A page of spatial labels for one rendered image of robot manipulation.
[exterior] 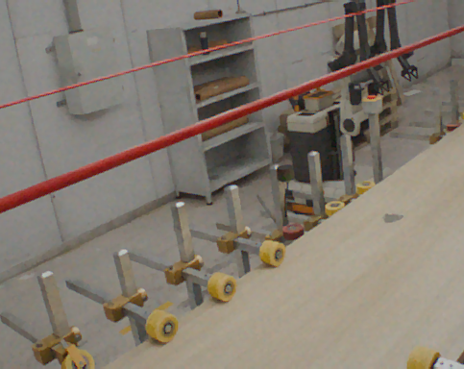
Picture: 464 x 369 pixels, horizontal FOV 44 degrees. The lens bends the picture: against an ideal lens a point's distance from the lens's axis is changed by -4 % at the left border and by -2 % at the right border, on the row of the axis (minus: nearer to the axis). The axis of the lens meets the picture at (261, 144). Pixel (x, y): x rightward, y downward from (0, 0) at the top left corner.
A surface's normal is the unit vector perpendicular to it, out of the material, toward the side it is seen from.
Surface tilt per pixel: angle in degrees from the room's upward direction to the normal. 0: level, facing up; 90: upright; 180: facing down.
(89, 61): 90
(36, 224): 90
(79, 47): 90
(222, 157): 90
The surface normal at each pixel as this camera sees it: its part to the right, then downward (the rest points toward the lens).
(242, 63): -0.64, 0.29
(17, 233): 0.76, 0.08
